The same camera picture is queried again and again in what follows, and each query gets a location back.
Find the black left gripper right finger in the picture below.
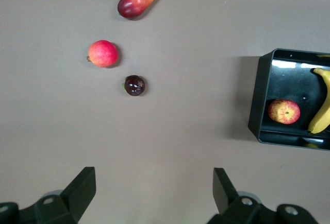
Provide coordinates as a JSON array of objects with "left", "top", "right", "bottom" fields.
[{"left": 207, "top": 167, "right": 319, "bottom": 224}]

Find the black plastic box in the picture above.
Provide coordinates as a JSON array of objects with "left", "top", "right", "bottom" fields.
[{"left": 247, "top": 48, "right": 330, "bottom": 152}]

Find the red yellow mango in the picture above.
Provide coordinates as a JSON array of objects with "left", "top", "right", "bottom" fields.
[{"left": 117, "top": 0, "right": 159, "bottom": 19}]

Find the yellow banana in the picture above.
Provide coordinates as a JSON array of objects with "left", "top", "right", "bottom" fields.
[{"left": 307, "top": 67, "right": 330, "bottom": 134}]

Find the red yellow apple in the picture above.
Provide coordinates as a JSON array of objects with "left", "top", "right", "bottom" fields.
[{"left": 267, "top": 99, "right": 301, "bottom": 125}]

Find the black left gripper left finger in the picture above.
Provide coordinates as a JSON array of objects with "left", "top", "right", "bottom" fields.
[{"left": 0, "top": 166, "right": 96, "bottom": 224}]

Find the dark red plum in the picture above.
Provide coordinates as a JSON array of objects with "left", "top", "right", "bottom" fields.
[{"left": 122, "top": 74, "right": 146, "bottom": 97}]

